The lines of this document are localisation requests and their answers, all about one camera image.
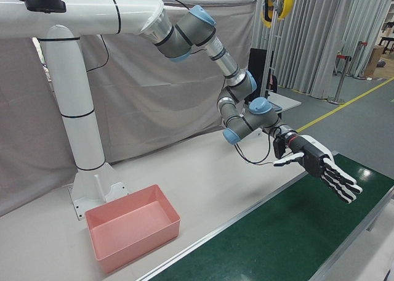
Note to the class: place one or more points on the robot hand black palm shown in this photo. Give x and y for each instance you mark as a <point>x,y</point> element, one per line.
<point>314,157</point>

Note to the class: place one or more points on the UR5e robot arm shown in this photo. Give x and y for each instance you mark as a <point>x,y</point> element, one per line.
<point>197,31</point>

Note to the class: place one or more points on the pink plastic basket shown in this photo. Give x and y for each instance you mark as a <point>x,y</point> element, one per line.
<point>129,219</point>

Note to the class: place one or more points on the white flat box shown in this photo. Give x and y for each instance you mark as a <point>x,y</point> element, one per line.
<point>258,133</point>

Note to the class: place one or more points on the white desk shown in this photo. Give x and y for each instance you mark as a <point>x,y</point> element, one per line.
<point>286,102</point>

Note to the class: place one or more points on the silver Huawei laptop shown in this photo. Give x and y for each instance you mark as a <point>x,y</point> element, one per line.
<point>274,107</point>

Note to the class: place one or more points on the green conveyor belt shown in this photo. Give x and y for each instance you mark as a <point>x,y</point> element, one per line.
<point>277,231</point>

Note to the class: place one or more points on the black Huawei monitor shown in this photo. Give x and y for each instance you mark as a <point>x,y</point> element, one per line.
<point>257,71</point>

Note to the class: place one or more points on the cardboard box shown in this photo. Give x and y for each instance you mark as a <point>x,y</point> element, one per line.
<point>374,62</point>

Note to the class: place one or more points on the grey pleated curtain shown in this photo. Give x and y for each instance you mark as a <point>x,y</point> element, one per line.
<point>314,40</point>

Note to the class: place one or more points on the grey backdrop cloth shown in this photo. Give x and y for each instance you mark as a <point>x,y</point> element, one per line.
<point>138,93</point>

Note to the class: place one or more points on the white robot torso column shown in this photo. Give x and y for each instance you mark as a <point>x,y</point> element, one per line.
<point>74,77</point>

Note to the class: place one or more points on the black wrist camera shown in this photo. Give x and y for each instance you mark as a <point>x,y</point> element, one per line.
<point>280,147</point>

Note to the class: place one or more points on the barrier stanchion post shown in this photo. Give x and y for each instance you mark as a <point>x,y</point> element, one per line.
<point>360,62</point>
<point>340,77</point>

